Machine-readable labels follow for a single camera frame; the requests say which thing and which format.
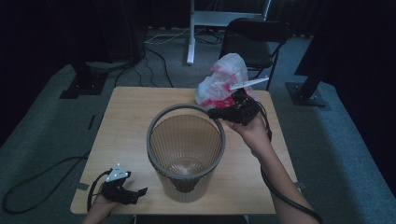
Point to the black slanted stand with base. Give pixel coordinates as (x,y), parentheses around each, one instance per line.
(306,93)

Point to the white metal stand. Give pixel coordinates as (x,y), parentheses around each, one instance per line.
(190,37)

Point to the brown ribbed trash bin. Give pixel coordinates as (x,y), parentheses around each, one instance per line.
(186,140)

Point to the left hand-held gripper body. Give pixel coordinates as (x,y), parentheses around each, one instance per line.
(116,193)

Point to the person's right hand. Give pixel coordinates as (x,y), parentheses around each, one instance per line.
(255,137)

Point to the black stand with flat base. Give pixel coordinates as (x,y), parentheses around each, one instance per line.
(84,84)

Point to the black folding chair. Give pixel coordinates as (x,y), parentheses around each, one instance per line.
(258,46)

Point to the person's left hand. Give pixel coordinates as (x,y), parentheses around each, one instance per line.
(104,205)

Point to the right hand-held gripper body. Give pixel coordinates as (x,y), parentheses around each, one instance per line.
(246,109)

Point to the grey tape piece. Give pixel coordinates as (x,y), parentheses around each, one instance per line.
(81,186)
(299,185)

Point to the pile of red wrappers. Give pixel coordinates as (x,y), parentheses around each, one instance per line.
(218,102)

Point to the clear plastic trash bag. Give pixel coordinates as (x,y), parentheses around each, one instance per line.
(227,68)

